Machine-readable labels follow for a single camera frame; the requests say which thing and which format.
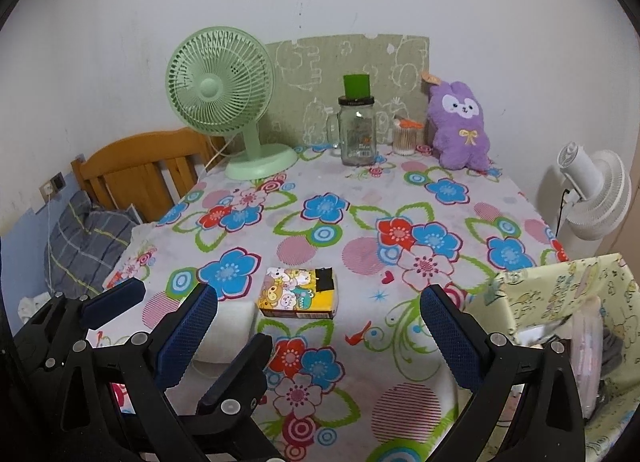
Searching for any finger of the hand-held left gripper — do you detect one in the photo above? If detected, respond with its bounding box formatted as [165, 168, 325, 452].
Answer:
[17, 277, 147, 373]
[196, 333, 273, 415]

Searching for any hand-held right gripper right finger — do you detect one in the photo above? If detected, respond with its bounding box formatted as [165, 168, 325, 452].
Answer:
[420, 285, 586, 462]

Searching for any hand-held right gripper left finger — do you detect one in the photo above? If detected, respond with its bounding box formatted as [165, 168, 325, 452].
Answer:
[62, 283, 219, 462]

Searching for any white towel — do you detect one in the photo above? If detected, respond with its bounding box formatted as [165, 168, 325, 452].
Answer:
[192, 303, 258, 369]

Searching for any yellow-green cartoon storage box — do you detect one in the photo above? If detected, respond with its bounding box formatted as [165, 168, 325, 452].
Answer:
[482, 253, 640, 462]

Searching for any gray plaid pillow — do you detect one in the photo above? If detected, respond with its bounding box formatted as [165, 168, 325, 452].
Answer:
[44, 191, 141, 299]

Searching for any white crumpled cloth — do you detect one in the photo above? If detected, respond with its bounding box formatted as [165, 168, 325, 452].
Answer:
[19, 295, 51, 324]

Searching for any blue bed sheet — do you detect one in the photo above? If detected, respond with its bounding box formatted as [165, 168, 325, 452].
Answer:
[0, 192, 76, 335]

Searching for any yellow cartoon box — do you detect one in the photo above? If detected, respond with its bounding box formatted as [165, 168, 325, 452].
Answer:
[257, 266, 338, 319]

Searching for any wooden bed headboard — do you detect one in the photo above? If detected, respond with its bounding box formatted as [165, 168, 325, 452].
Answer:
[71, 127, 228, 222]

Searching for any floral tablecloth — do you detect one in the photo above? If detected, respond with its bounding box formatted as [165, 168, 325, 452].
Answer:
[87, 142, 571, 462]

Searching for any cotton swab container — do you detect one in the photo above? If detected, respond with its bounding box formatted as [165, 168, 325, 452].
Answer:
[391, 116, 425, 157]

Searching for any purple plush bunny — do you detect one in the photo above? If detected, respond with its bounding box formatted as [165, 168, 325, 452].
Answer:
[421, 71, 493, 172]

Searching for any white standing fan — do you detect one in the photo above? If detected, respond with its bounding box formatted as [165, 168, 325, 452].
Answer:
[552, 141, 633, 243]

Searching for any glass mug jar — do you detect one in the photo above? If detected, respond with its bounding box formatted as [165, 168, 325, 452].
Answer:
[327, 96, 377, 168]

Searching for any green desk fan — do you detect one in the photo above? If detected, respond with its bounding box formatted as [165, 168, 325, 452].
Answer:
[166, 27, 298, 180]

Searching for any green plastic cup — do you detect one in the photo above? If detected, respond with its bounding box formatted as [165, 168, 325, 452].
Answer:
[343, 73, 371, 99]

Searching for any black fan cable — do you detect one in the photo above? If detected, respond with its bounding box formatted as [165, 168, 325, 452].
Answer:
[556, 187, 572, 238]

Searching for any green fan power cord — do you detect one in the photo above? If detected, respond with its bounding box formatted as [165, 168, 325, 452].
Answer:
[205, 137, 236, 173]

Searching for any green cartoon wall board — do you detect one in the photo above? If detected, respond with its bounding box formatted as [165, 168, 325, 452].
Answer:
[265, 34, 431, 145]

